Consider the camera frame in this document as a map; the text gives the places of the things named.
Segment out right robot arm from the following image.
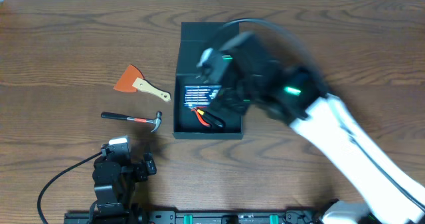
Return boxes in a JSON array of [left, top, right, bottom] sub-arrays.
[[197, 32, 424, 223]]

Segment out small claw hammer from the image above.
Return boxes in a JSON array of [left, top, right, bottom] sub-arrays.
[[101, 111, 162, 133]]

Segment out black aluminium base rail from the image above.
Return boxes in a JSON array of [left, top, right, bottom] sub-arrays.
[[64, 210, 323, 224]]

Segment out black open gift box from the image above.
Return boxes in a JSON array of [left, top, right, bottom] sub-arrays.
[[173, 22, 244, 140]]

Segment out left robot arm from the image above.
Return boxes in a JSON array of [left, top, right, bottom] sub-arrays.
[[92, 143, 157, 217]]

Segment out blue screwdriver set case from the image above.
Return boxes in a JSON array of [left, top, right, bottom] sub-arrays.
[[184, 85, 221, 108]]

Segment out black yellow screwdriver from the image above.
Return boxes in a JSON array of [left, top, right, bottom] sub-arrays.
[[197, 109, 224, 128]]

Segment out red handled pliers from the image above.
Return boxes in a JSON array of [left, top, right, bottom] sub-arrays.
[[191, 108, 211, 128]]

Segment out orange scraper wooden handle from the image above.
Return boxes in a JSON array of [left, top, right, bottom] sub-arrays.
[[114, 64, 171, 102]]

